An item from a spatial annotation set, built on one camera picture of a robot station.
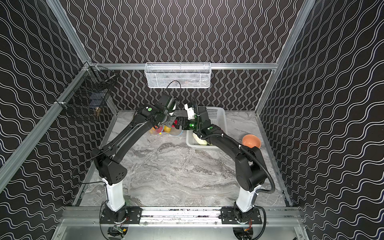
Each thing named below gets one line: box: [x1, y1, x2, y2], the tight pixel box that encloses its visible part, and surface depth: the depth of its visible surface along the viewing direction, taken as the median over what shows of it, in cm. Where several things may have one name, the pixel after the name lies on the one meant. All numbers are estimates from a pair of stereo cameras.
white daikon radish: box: [192, 132, 208, 145], surface depth 100 cm
